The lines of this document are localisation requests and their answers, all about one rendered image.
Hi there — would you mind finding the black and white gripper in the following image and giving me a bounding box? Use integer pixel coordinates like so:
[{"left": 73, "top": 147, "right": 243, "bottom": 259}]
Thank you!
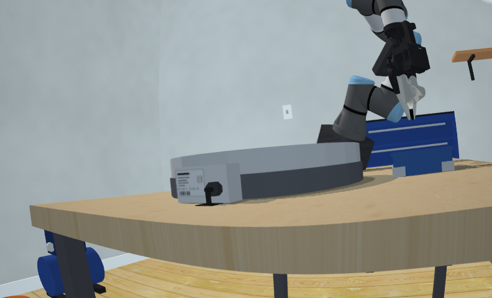
[{"left": 383, "top": 20, "right": 430, "bottom": 120}]

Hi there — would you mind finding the blue crate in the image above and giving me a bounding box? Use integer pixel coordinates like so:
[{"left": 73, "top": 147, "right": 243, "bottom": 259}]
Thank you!
[{"left": 391, "top": 146, "right": 455, "bottom": 178}]

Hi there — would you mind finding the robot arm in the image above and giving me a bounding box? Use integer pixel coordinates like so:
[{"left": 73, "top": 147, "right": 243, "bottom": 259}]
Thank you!
[{"left": 332, "top": 0, "right": 408, "bottom": 141}]

